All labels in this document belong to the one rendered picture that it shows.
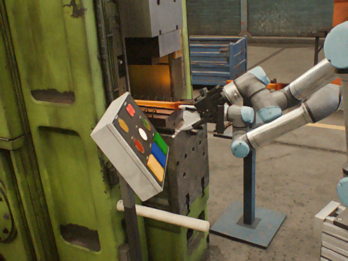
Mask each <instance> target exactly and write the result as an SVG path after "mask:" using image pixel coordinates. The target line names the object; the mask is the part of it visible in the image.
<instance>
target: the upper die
mask: <svg viewBox="0 0 348 261"><path fill-rule="evenodd" d="M125 46H126V56H127V57H159V58H160V57H163V56H165V55H167V54H169V53H172V52H174V51H177V50H179V49H181V47H180V37H179V30H175V31H172V32H168V33H165V34H161V35H157V36H155V37H153V38H125Z"/></svg>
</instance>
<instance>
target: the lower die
mask: <svg viewBox="0 0 348 261"><path fill-rule="evenodd" d="M138 106H139V107H140V109H141V110H142V111H143V112H144V110H145V109H148V111H149V113H148V112H147V110H146V111H145V116H146V117H147V118H148V119H149V120H150V123H151V124H153V123H152V111H153V110H156V111H157V114H156V112H155V111H154V112H153V121H154V125H155V126H160V127H170V128H172V127H173V126H175V125H176V124H178V123H179V122H180V121H182V119H183V110H180V109H179V110H175V109H174V108H172V107H161V106H153V105H142V104H138ZM174 123H175V125H174Z"/></svg>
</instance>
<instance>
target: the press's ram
mask: <svg viewBox="0 0 348 261"><path fill-rule="evenodd" d="M120 1H121V10H122V20H123V30H124V36H125V38H153V37H155V36H157V35H161V34H165V33H168V32H172V31H175V30H179V29H182V28H183V10H182V0H120Z"/></svg>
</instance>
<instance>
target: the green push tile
mask: <svg viewBox="0 0 348 261"><path fill-rule="evenodd" d="M153 140H154V142H156V144H157V145H158V147H159V148H160V150H161V151H162V152H163V153H164V155H166V153H167V145H166V143H165V142H164V140H163V139H162V138H161V137H160V135H159V134H158V133H157V132H156V134H155V135H154V139H153Z"/></svg>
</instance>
